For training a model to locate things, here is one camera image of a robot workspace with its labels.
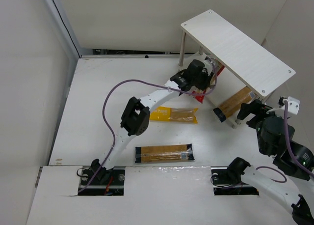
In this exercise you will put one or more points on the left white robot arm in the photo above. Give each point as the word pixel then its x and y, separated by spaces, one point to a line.
pixel 136 115

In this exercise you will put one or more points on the dark blue spaghetti bag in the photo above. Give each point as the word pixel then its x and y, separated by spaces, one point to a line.
pixel 233 104

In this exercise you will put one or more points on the yellow spaghetti bag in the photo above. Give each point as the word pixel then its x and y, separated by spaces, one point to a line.
pixel 167 114

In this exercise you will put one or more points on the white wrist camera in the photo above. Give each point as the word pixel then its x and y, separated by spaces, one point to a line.
pixel 212 63
pixel 293 105

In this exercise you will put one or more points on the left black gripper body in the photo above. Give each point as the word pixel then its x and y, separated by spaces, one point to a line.
pixel 206 77

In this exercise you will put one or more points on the white two-tier shelf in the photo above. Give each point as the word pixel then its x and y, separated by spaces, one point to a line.
pixel 247 63

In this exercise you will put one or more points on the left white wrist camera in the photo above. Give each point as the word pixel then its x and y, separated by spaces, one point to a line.
pixel 212 63

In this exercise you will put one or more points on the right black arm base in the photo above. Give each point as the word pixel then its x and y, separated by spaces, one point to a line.
pixel 226 180

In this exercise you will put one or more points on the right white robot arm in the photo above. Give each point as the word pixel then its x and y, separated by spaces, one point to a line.
pixel 295 162

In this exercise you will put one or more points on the blue spaghetti bag front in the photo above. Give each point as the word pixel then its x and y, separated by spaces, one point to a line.
pixel 164 154

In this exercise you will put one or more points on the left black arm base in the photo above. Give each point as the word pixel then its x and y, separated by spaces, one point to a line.
pixel 105 183

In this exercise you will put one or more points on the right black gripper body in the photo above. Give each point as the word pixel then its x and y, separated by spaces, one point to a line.
pixel 255 114

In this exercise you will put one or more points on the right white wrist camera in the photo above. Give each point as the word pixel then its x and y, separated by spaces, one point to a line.
pixel 293 105

